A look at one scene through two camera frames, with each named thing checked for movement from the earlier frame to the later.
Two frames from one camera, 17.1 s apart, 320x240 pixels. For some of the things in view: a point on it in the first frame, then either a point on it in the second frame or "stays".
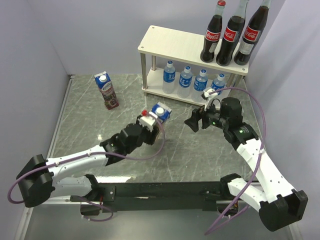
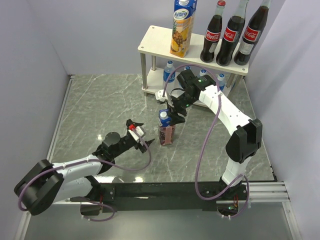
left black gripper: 151,136 → 143,148
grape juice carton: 104,82 → 166,131
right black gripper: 193,121 → 173,111
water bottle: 219,83 stays
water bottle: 169,78 stays
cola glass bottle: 213,35 stays
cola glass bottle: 252,32 stays
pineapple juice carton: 162,112 → 184,12
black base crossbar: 153,197 stays
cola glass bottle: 233,32 stays
